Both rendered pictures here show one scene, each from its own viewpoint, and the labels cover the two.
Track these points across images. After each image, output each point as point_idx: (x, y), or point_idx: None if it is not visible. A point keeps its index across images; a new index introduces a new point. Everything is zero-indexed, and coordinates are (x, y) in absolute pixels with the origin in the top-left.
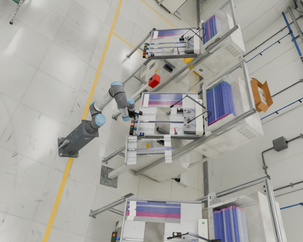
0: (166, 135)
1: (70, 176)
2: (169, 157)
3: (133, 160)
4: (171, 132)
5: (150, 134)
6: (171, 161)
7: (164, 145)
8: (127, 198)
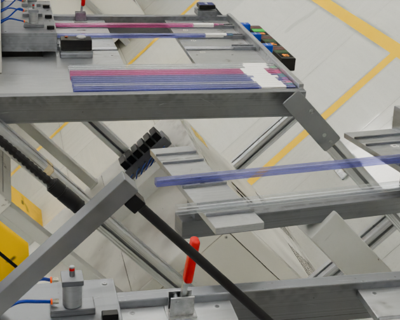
0: (242, 221)
1: None
2: (176, 158)
3: (371, 139)
4: (222, 316)
5: (381, 280)
6: (152, 151)
7: (229, 188)
8: (300, 89)
